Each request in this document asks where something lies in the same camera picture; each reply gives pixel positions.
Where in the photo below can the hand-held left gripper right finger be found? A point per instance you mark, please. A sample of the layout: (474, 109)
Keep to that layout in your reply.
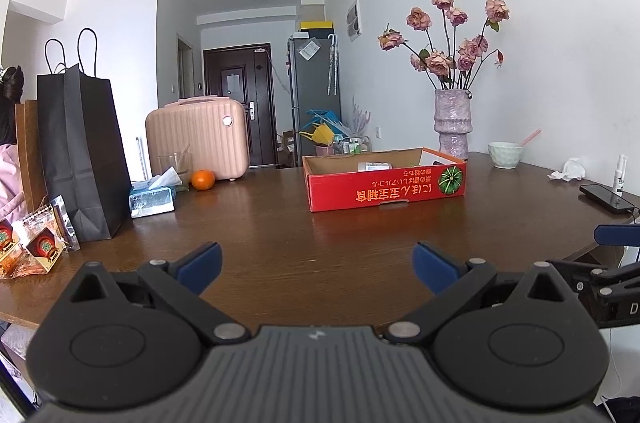
(435, 268)

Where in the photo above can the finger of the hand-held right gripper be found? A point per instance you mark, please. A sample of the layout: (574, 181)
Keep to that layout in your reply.
(610, 293)
(617, 235)

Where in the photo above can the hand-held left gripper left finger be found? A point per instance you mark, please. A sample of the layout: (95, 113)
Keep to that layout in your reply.
(202, 265)

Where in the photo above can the red cardboard box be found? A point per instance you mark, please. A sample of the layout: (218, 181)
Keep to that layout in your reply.
(380, 193)

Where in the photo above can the black phone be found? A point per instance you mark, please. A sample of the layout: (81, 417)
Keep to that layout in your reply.
(607, 198)

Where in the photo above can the white spray bottle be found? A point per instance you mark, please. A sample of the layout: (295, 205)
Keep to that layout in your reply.
(621, 177)

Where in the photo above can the tissue pack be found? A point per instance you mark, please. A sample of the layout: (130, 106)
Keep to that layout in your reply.
(150, 203)

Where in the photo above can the crumpled white tissue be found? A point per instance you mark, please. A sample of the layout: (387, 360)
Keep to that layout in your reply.
(567, 169)

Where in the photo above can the orange fruit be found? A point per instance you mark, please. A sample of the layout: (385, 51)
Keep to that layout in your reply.
(202, 180)

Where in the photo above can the clear glass cup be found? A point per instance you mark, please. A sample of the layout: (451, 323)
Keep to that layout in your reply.
(182, 163)

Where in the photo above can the pink straw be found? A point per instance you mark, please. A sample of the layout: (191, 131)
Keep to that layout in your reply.
(530, 137)

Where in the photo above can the white bowl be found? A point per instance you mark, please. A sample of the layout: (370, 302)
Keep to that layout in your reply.
(504, 155)

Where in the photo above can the pink suitcase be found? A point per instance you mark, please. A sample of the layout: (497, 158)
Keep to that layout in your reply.
(200, 133)

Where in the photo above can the clear plastic packet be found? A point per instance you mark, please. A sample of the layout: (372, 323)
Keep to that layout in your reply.
(66, 223)

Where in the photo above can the pink textured vase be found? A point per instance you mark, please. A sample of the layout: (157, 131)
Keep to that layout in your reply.
(452, 123)

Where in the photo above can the open cardboard carton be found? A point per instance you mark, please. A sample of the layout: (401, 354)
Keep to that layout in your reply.
(288, 144)

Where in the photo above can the orange snack packet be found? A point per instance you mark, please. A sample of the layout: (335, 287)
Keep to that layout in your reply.
(42, 245)
(10, 250)

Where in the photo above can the pink bucket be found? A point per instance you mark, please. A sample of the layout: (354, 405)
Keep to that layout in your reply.
(324, 149)

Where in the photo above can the black paper bag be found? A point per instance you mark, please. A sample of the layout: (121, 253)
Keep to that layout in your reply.
(80, 153)

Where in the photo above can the pale purple feather stems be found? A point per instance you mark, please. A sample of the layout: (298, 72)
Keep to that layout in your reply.
(359, 115)

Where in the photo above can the yellow folded item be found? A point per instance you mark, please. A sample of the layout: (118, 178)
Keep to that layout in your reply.
(317, 134)

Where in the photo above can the blue bag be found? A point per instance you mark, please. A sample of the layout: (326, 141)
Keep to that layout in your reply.
(322, 117)

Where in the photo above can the dark brown door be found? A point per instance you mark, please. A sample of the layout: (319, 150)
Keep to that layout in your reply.
(261, 78)

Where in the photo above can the grey refrigerator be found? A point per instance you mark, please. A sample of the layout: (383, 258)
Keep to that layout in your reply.
(312, 93)

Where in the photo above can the brown paper bag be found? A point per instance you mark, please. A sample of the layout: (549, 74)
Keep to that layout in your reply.
(30, 153)

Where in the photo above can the dried pink rose bouquet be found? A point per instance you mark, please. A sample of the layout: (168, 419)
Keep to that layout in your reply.
(440, 60)

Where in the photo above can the white plastic strip bundle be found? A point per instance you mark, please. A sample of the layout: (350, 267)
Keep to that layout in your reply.
(332, 68)

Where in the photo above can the yellow box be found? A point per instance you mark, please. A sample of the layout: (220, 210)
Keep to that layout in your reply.
(316, 26)

